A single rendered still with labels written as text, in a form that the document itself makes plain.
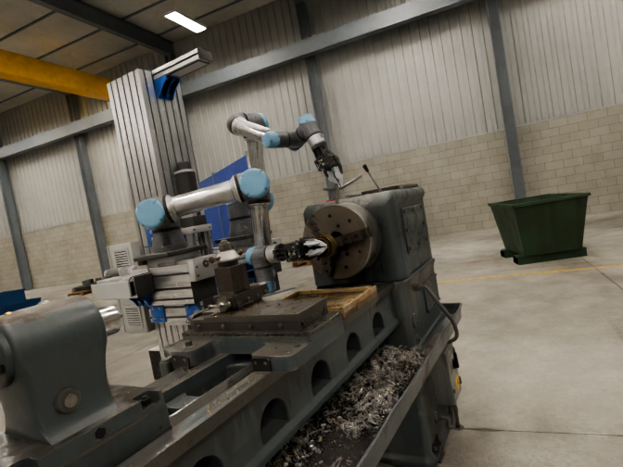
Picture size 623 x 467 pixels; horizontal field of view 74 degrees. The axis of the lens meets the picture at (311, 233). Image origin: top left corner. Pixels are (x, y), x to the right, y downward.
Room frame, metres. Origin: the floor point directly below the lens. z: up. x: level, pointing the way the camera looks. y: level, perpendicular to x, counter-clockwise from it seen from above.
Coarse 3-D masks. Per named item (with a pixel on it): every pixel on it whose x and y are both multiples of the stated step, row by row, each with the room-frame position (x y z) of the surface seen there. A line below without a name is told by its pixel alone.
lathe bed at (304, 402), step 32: (384, 288) 1.66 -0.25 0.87; (352, 320) 1.38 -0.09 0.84; (384, 320) 1.65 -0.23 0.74; (320, 352) 1.20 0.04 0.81; (352, 352) 1.42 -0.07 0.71; (160, 384) 1.05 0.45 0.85; (192, 384) 1.03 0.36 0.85; (224, 384) 0.96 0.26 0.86; (256, 384) 0.92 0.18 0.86; (288, 384) 1.05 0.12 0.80; (320, 384) 1.21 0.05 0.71; (192, 416) 0.80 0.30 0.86; (224, 416) 0.82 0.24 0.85; (256, 416) 0.92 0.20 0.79; (288, 416) 1.02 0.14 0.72; (160, 448) 0.70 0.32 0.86; (192, 448) 0.76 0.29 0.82; (224, 448) 0.83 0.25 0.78; (256, 448) 0.90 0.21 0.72
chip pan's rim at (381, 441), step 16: (448, 304) 2.25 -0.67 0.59; (432, 336) 1.93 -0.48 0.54; (448, 336) 1.91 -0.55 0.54; (432, 352) 1.64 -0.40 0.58; (432, 368) 1.63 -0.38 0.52; (416, 384) 1.44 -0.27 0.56; (400, 400) 1.26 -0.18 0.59; (400, 416) 1.27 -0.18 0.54; (384, 432) 1.14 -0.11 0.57; (368, 448) 1.03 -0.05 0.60; (384, 448) 1.14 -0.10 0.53; (368, 464) 1.04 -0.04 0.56
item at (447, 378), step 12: (420, 288) 1.85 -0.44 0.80; (444, 312) 1.86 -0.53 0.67; (456, 324) 1.90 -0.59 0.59; (456, 336) 1.91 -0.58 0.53; (444, 348) 2.01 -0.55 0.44; (444, 360) 1.95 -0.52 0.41; (456, 360) 2.01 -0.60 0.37; (432, 372) 1.99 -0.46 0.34; (444, 372) 1.96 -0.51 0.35; (456, 372) 2.06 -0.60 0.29; (444, 384) 1.96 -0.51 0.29; (456, 384) 2.03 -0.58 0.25; (444, 396) 1.97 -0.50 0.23; (456, 396) 1.99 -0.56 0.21; (456, 408) 2.06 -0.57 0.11; (456, 420) 2.07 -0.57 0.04
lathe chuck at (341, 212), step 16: (320, 208) 1.74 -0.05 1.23; (336, 208) 1.70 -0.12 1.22; (352, 208) 1.68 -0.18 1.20; (336, 224) 1.71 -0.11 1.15; (352, 224) 1.67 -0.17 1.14; (368, 224) 1.66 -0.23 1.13; (368, 240) 1.64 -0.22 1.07; (352, 256) 1.68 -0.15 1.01; (368, 256) 1.65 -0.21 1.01; (320, 272) 1.77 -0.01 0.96; (336, 272) 1.73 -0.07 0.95; (352, 272) 1.69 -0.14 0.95
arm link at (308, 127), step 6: (306, 114) 1.89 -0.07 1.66; (300, 120) 1.89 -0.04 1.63; (306, 120) 1.88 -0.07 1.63; (312, 120) 1.89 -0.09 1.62; (300, 126) 1.90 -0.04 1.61; (306, 126) 1.88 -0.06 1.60; (312, 126) 1.88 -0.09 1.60; (300, 132) 1.91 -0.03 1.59; (306, 132) 1.88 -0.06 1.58; (312, 132) 1.87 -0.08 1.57; (318, 132) 1.88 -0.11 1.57; (306, 138) 1.90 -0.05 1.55
